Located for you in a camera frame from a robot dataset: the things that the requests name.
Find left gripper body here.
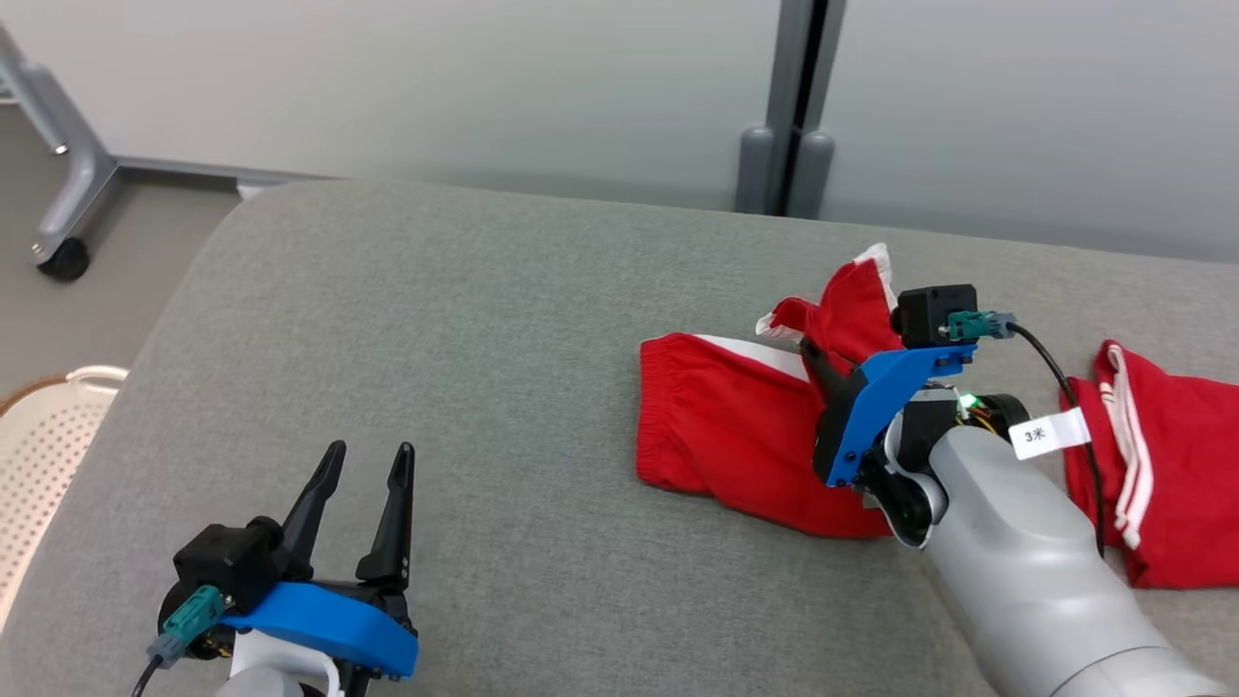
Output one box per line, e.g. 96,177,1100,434
225,632,374,697

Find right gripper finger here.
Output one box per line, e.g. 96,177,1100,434
801,340,865,413

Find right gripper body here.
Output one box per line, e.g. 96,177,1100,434
860,385,966,550

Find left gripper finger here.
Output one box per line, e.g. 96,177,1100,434
354,442,417,593
281,440,348,582

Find red shorts white trim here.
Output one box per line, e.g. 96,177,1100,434
636,242,921,540

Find red jersey with lettering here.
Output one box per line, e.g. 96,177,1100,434
1058,339,1239,590

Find white perforated laundry basket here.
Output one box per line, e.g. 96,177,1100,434
0,365,130,630

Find black caster wheel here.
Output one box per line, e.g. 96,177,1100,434
35,237,91,284

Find right blue camera bracket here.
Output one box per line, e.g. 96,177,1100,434
821,343,978,488

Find left camera cable green plug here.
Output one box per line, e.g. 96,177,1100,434
131,584,235,697

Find camera cable green plug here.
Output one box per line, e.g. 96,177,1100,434
947,310,1106,561
131,584,235,697

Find white cable tag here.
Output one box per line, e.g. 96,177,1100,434
1010,407,1093,460

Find right camera cable green plug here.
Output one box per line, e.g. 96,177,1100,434
947,310,1106,561

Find grey partition post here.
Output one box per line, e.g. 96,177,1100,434
734,0,848,219

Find grey rolling stand frame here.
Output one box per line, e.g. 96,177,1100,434
0,21,335,267

